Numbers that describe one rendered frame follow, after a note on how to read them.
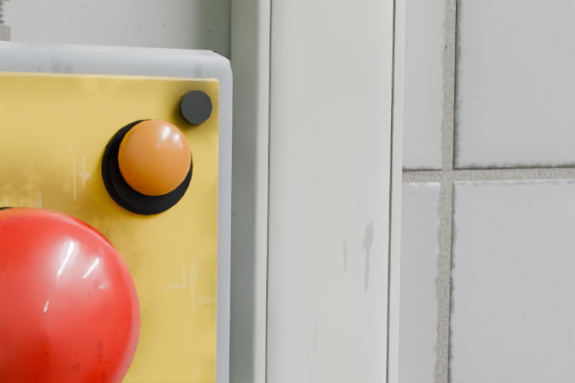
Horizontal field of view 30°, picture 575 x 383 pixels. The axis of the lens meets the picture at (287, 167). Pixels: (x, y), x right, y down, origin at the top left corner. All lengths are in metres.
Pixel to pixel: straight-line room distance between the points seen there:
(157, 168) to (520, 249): 0.18
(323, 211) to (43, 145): 0.11
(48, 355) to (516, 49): 0.22
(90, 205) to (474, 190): 0.17
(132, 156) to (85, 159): 0.01
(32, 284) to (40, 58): 0.05
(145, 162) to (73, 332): 0.04
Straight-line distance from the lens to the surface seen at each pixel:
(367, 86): 0.30
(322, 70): 0.30
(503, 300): 0.36
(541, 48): 0.37
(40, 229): 0.18
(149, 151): 0.21
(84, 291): 0.18
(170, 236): 0.22
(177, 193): 0.21
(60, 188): 0.21
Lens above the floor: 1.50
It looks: 3 degrees down
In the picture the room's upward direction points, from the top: 1 degrees clockwise
